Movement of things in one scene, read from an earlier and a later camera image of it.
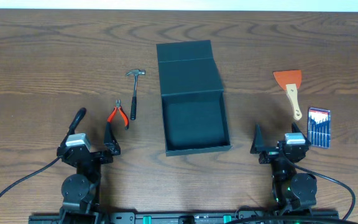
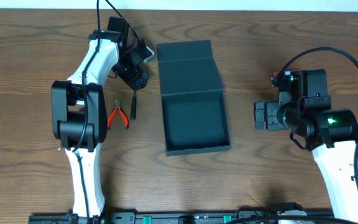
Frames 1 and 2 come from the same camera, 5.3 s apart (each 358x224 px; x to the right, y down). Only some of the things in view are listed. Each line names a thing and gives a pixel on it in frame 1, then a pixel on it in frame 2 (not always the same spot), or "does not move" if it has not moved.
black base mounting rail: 188,218 does not move
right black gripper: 260,146 to 261,111
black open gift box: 196,109 does not move
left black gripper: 93,156 to 137,82
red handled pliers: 122,112 does not move
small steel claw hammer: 136,73 does not move
